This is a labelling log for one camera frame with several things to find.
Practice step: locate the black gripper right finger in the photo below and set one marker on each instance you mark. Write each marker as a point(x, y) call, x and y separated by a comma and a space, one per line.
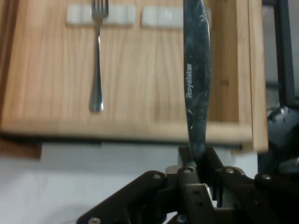
point(257, 200)

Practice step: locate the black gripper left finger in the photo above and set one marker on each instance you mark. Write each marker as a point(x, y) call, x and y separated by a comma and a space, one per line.
point(144, 200)

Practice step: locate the white ceramic cutlery rest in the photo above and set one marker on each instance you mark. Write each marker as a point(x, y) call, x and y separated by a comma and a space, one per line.
point(121, 15)
point(161, 18)

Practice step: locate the silver table knife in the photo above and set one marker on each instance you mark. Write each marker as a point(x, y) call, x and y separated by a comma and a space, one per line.
point(198, 70)

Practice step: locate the black round floor object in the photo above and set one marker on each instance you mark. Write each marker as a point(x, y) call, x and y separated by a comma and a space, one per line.
point(283, 130)

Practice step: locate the silver fork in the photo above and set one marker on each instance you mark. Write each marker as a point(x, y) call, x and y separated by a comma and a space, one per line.
point(97, 81)

